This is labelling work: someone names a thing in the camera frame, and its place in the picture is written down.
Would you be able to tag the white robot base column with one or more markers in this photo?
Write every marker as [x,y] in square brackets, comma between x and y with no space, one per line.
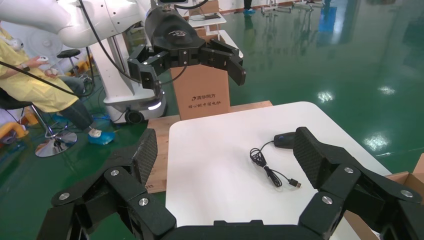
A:
[116,82]

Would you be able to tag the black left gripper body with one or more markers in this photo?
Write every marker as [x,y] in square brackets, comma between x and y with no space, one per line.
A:
[172,36]

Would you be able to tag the person legs blue shoe covers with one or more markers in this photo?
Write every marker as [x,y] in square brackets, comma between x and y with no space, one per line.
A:
[249,11]

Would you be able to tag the white table with dark device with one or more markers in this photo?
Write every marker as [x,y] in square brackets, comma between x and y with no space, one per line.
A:
[212,22]

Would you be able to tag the brown cardboard storage box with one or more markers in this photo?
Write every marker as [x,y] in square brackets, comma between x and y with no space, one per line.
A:
[407,182]

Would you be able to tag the metal rack frame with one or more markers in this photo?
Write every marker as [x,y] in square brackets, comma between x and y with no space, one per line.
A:
[275,7]

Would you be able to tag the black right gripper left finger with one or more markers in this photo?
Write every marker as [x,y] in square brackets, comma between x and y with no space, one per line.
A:
[126,185]

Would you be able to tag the black round stool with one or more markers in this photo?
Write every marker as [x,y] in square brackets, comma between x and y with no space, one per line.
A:
[68,53]

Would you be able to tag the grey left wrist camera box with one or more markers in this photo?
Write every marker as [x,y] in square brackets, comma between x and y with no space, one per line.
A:
[169,1]

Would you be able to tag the yellow plastic tube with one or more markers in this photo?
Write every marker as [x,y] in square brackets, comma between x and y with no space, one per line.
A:
[13,127]

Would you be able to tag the person in yellow coat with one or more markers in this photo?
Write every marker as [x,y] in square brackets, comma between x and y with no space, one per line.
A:
[26,86]

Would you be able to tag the white handheld controller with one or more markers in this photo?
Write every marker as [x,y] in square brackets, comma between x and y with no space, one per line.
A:
[50,72]
[42,59]

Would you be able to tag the black stool with chrome base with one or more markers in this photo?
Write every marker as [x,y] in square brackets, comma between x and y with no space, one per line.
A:
[56,144]

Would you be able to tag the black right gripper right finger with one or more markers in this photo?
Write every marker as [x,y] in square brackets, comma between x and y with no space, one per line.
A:
[341,185]

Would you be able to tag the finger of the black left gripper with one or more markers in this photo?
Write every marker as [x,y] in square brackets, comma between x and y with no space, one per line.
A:
[145,66]
[228,61]

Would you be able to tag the white electric fan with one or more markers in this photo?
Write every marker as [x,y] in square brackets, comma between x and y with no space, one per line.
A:
[44,43]

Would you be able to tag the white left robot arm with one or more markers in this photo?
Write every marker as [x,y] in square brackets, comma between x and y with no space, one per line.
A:
[66,20]

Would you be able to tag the tall printed cardboard box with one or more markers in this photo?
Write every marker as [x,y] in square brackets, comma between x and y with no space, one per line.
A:
[202,92]

